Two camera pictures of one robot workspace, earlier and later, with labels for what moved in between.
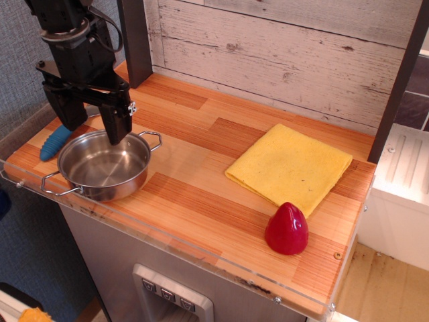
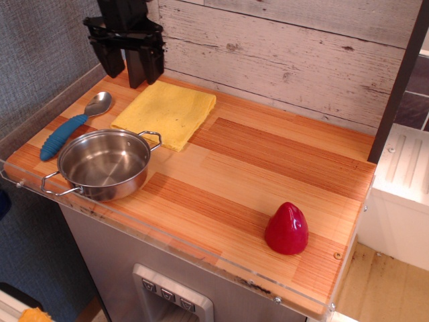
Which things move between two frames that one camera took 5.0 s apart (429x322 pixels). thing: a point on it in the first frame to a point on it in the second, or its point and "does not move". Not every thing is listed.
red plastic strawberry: x=287 y=231 does not move
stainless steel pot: x=102 y=171 does not move
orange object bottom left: x=34 y=314 does not move
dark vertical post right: x=404 y=79 does not move
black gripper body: x=87 y=72 to x=125 y=24
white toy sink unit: x=395 y=218 does not move
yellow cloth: x=291 y=169 to x=171 y=110
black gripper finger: x=72 y=112 to x=111 y=58
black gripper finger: x=118 y=119 to x=154 y=62
